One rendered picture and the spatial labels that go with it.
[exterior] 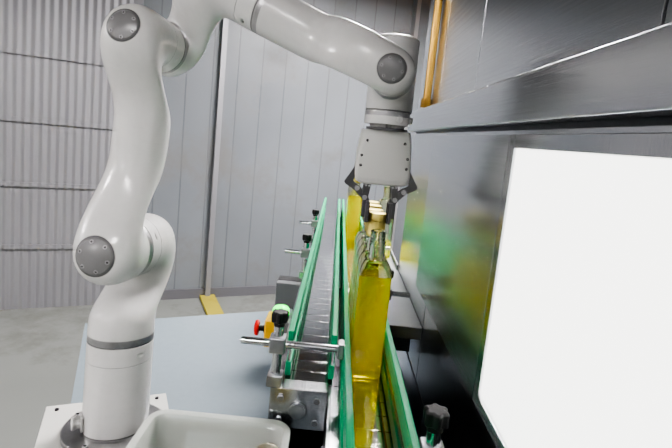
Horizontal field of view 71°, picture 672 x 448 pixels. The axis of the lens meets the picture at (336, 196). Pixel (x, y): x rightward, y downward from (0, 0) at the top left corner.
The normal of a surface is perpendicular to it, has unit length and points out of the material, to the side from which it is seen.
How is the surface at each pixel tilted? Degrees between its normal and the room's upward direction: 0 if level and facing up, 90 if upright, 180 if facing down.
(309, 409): 90
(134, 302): 26
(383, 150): 91
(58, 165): 90
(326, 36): 73
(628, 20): 90
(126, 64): 126
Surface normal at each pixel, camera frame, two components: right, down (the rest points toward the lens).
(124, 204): 0.20, -0.33
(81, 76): 0.41, 0.15
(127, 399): 0.64, 0.10
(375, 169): -0.06, 0.18
